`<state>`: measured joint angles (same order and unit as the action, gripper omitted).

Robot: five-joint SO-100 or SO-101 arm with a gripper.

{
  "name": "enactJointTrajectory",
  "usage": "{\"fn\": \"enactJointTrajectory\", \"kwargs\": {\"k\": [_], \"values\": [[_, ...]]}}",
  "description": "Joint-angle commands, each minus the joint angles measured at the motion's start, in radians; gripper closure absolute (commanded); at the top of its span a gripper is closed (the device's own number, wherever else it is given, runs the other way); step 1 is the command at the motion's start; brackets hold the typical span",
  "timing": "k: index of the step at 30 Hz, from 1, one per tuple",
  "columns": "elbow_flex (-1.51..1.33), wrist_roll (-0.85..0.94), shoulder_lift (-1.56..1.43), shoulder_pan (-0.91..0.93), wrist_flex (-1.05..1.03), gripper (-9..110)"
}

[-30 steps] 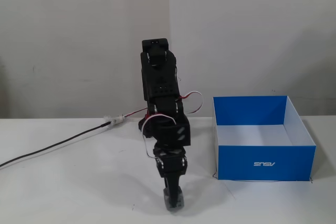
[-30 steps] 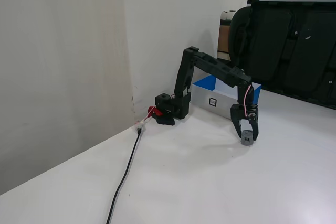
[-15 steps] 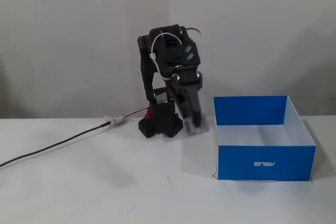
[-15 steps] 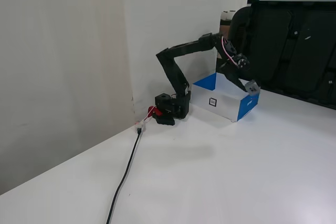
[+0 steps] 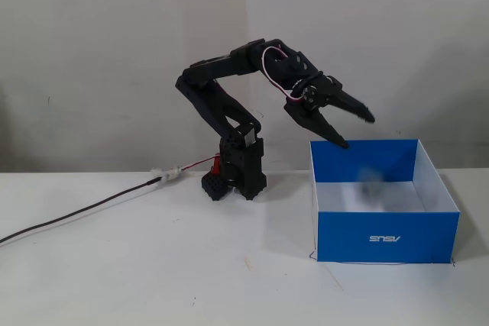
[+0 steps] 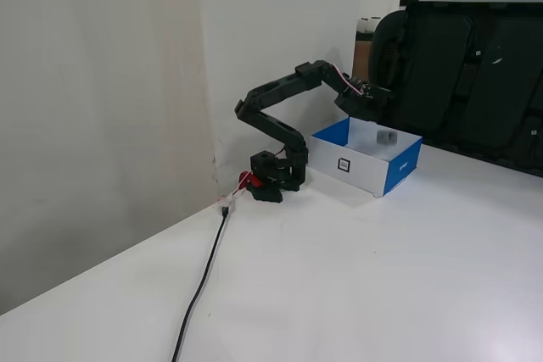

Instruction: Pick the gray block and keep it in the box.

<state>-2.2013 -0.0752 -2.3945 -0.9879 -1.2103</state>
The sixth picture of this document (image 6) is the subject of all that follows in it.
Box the black power cable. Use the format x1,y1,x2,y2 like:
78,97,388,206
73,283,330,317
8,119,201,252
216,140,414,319
170,205,231,362

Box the white cable connector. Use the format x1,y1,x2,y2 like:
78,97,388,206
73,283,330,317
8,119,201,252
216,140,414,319
215,192,238,216

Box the brown cardboard box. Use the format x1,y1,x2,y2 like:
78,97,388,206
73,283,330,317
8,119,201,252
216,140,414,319
352,38,375,84

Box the red and white base wires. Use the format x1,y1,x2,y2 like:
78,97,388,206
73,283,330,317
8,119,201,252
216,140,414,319
230,173,252,200

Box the black mesh chair back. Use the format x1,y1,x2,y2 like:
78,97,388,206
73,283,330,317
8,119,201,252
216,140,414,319
367,9,409,98

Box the black clamp with red handle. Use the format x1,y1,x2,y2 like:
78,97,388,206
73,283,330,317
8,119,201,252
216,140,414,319
238,170,285,203

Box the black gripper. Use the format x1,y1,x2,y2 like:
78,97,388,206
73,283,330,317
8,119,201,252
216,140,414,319
333,80,394,122

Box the blue and white cardboard box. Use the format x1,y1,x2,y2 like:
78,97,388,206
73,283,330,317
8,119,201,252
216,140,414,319
311,115,424,199

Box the white and red servo wire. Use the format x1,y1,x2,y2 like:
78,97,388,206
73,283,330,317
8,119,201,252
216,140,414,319
329,62,367,97

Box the black office chair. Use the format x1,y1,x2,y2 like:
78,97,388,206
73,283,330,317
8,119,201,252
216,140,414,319
396,0,543,179

